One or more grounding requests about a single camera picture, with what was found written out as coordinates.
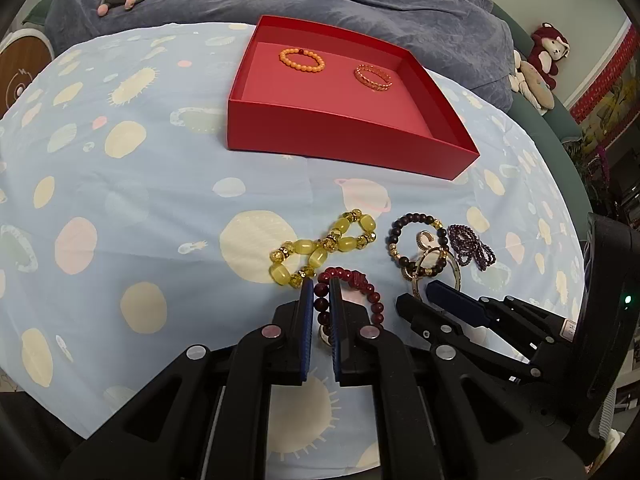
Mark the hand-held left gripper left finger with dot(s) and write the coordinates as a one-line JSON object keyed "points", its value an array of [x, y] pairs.
{"points": [[306, 330]]}

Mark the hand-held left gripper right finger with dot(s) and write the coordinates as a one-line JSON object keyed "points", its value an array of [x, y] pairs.
{"points": [[336, 330]]}

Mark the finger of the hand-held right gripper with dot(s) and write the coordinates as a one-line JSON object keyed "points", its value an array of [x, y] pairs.
{"points": [[455, 302], [425, 317]]}

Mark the thin gold bangle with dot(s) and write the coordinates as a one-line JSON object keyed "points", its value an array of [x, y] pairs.
{"points": [[456, 272]]}

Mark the red cardboard box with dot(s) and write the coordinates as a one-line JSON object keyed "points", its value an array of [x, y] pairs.
{"points": [[325, 130]]}

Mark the potted plant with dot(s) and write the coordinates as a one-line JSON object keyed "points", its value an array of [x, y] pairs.
{"points": [[590, 165]]}

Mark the blue planet print cloth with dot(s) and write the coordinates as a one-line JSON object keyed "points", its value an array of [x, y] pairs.
{"points": [[150, 185]]}

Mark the beige plush toy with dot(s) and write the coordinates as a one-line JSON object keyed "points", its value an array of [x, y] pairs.
{"points": [[532, 85]]}

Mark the red monkey plush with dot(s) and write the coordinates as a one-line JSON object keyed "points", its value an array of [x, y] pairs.
{"points": [[547, 50]]}

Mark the round white wooden device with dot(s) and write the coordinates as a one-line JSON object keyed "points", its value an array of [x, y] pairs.
{"points": [[22, 75]]}

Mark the green cushion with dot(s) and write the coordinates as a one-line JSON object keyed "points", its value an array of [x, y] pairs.
{"points": [[37, 12]]}

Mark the green upholstered bed frame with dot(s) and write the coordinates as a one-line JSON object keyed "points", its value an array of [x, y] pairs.
{"points": [[560, 125]]}

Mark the red patterned wall strip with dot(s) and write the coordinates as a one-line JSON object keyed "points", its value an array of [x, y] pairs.
{"points": [[600, 80]]}

